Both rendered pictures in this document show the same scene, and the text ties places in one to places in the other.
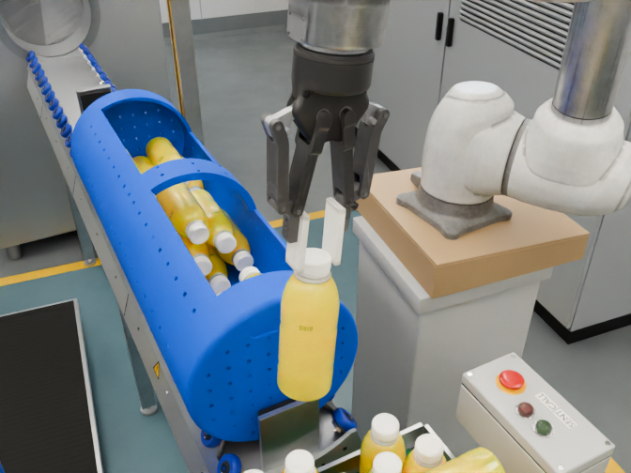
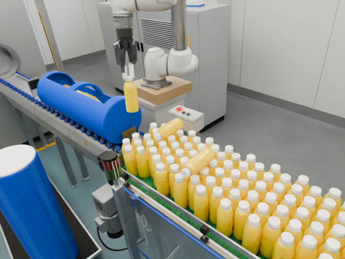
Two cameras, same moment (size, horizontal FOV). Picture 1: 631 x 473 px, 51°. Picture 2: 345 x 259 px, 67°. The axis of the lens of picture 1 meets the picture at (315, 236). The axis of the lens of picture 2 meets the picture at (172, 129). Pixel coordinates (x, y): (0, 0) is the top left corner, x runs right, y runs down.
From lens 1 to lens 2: 69 cm
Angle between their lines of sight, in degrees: 15
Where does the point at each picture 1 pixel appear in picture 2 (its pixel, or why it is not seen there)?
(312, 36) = (120, 24)
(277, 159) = (117, 52)
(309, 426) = not seen: hidden behind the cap
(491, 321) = not seen: hidden behind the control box
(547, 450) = (189, 117)
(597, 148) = (186, 56)
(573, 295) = not seen: hidden behind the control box
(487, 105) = (157, 52)
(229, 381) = (112, 124)
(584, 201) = (187, 70)
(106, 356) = (53, 176)
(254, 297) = (114, 100)
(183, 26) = (57, 55)
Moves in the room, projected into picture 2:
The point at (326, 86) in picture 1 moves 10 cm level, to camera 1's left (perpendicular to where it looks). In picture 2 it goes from (125, 35) to (102, 38)
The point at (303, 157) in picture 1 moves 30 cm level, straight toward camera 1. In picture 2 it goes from (122, 52) to (139, 71)
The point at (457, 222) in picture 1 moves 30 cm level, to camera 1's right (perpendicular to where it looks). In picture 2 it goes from (158, 85) to (195, 78)
